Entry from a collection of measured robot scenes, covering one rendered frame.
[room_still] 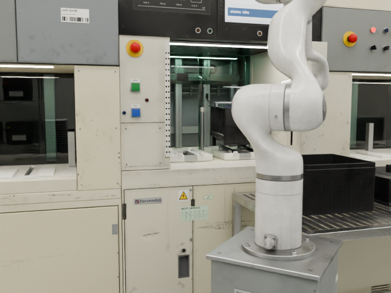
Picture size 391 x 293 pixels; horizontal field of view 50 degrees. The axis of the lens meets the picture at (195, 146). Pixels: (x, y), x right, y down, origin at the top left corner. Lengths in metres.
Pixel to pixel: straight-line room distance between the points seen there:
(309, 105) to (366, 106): 1.67
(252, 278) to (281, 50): 0.57
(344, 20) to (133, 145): 1.08
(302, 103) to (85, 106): 0.91
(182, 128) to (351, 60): 1.11
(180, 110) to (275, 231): 1.61
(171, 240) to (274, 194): 0.82
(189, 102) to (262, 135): 1.63
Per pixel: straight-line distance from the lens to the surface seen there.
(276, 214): 1.06
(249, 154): 2.03
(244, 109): 1.04
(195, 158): 1.94
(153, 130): 1.69
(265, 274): 1.03
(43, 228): 1.72
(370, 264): 2.27
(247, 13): 1.83
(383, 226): 1.42
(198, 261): 1.85
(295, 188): 1.06
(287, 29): 1.14
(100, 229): 1.72
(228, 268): 1.07
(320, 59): 1.55
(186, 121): 2.64
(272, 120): 1.04
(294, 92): 1.03
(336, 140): 2.02
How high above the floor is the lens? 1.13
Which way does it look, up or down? 6 degrees down
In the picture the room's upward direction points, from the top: straight up
